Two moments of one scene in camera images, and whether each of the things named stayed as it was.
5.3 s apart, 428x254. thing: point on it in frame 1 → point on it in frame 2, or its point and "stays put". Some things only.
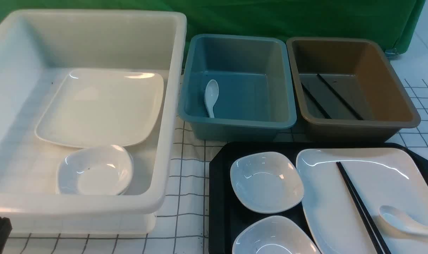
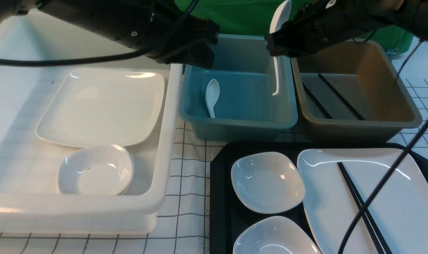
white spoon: [397, 219] → [282, 14]
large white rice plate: [382, 177] stays put
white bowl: [274, 234] stays put
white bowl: [266, 182] stays put
